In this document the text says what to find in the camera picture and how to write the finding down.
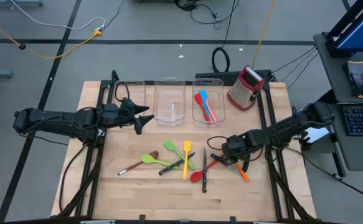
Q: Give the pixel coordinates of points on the green silicone spoon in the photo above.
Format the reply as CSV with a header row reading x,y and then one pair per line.
x,y
148,158

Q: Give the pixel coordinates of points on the clear plastic bin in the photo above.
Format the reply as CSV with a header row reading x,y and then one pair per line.
x,y
220,93
137,90
168,93

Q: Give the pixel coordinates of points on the pink silicone spatula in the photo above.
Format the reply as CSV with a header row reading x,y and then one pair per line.
x,y
213,115

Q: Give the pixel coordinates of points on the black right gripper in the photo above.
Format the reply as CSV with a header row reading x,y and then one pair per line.
x,y
235,147

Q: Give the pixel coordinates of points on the black computer monitor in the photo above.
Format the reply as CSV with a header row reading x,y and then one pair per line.
x,y
361,31

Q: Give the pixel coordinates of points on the black floor device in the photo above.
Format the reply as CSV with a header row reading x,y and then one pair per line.
x,y
185,4

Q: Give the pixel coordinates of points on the white box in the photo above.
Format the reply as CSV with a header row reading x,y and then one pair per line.
x,y
319,135

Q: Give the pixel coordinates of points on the red steel box grater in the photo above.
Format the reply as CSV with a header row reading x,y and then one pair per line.
x,y
242,93

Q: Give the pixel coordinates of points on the orange silicone spatula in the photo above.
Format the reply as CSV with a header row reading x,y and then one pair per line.
x,y
243,175

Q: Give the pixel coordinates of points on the black knife with dark blade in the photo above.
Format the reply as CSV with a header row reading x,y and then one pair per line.
x,y
168,170

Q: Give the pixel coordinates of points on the blue silicone spatula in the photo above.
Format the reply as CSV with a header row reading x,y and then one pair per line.
x,y
203,95

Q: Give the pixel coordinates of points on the red silicone spatula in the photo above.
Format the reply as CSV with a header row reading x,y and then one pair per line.
x,y
198,99

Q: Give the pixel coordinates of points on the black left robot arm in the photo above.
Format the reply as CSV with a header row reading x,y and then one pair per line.
x,y
53,121

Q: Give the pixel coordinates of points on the red silicone spoon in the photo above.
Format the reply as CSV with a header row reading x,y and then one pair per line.
x,y
196,177

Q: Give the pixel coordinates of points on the green silicone spatula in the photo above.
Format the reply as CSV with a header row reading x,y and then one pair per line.
x,y
169,145

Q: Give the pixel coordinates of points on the black floor puck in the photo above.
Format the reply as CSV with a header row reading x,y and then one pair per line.
x,y
22,46

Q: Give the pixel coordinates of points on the black metal table frame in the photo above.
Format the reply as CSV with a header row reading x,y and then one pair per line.
x,y
189,83

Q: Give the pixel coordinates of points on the yellow silicone spatula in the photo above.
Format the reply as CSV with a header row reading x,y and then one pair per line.
x,y
187,146

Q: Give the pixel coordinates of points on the grey black work gloves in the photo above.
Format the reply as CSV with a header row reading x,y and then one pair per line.
x,y
357,77

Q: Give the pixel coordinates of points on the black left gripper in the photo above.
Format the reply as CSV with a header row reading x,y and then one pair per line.
x,y
115,115

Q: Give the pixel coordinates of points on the brown wooden spoon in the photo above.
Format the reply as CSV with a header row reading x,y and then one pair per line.
x,y
154,154

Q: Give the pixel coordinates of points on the grey desk cart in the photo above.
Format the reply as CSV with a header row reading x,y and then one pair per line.
x,y
333,77

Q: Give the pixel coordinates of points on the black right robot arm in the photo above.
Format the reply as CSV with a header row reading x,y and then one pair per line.
x,y
293,123

